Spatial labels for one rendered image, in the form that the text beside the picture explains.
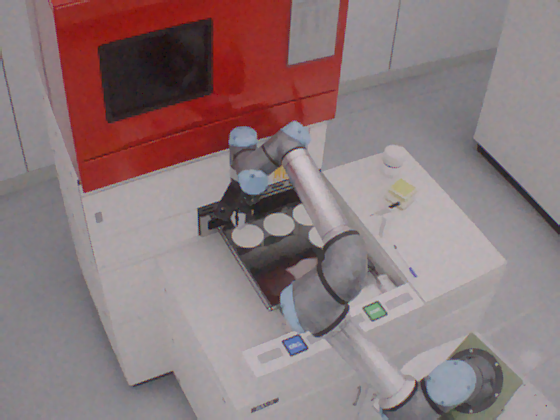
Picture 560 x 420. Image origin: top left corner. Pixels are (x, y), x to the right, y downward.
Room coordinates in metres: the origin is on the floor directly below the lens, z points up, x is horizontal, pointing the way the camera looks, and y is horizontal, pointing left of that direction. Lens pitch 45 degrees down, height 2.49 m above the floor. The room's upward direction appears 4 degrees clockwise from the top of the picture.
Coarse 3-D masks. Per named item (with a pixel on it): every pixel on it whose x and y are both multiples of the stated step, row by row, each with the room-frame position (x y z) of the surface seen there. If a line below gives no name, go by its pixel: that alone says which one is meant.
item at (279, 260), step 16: (288, 208) 1.59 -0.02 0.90; (256, 224) 1.50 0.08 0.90; (304, 224) 1.52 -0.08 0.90; (272, 240) 1.44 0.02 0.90; (288, 240) 1.44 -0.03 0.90; (304, 240) 1.45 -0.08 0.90; (240, 256) 1.36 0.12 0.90; (256, 256) 1.37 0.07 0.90; (272, 256) 1.37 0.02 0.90; (288, 256) 1.38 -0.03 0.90; (304, 256) 1.38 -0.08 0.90; (320, 256) 1.39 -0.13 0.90; (256, 272) 1.30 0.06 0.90; (272, 272) 1.31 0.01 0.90; (288, 272) 1.31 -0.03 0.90; (304, 272) 1.32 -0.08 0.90; (272, 288) 1.25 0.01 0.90; (272, 304) 1.19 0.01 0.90
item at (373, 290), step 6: (366, 288) 1.28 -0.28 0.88; (372, 288) 1.29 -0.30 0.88; (378, 288) 1.29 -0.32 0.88; (360, 294) 1.26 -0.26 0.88; (366, 294) 1.26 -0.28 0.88; (372, 294) 1.26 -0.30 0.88; (378, 294) 1.26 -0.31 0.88; (354, 300) 1.23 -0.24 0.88; (360, 300) 1.24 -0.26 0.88; (282, 324) 1.13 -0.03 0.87; (288, 330) 1.11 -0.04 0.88
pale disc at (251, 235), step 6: (246, 228) 1.48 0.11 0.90; (252, 228) 1.48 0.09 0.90; (258, 228) 1.48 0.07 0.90; (234, 234) 1.45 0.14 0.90; (240, 234) 1.45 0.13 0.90; (246, 234) 1.45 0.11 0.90; (252, 234) 1.46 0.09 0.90; (258, 234) 1.46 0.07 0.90; (234, 240) 1.42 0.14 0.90; (240, 240) 1.43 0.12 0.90; (246, 240) 1.43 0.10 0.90; (252, 240) 1.43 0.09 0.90; (258, 240) 1.43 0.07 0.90; (246, 246) 1.40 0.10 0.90; (252, 246) 1.40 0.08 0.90
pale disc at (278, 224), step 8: (272, 216) 1.54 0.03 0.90; (280, 216) 1.55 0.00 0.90; (288, 216) 1.55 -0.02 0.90; (264, 224) 1.51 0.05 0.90; (272, 224) 1.51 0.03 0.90; (280, 224) 1.51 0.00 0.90; (288, 224) 1.51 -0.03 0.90; (272, 232) 1.47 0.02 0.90; (280, 232) 1.48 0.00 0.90; (288, 232) 1.48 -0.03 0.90
